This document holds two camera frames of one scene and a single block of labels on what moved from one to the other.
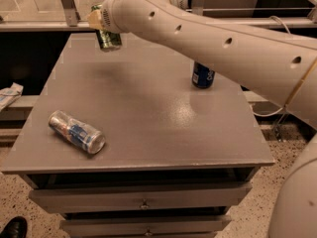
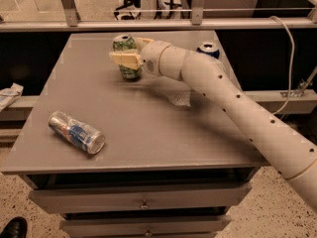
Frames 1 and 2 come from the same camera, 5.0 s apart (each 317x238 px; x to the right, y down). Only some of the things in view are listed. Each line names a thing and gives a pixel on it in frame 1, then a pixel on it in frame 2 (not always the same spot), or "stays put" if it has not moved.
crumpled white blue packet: [10, 94] stays put
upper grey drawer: [144, 197] stays put
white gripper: [110, 18] → [151, 58]
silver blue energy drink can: [82, 135] stays put
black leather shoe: [16, 228] stays put
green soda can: [106, 39] → [122, 43]
